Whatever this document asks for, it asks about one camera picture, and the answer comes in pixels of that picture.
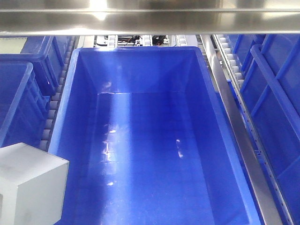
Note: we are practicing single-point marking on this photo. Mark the blue bin neighbour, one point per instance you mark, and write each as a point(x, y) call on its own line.
point(30, 71)
point(267, 67)

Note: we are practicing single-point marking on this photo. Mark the large empty blue bin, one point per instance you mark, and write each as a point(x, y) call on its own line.
point(147, 142)

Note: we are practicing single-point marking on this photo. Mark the gray hollow cube base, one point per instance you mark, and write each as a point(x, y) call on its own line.
point(32, 186)

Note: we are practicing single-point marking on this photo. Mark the steel shelf rail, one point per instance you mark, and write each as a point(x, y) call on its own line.
point(95, 17)

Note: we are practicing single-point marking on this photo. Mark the blue bin left neighbour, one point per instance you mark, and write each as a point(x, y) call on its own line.
point(30, 71)

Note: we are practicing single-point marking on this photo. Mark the white roller conveyor track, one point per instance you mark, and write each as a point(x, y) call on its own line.
point(55, 100)

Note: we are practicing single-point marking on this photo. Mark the blue bin right neighbour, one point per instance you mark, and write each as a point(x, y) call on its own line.
point(267, 67)

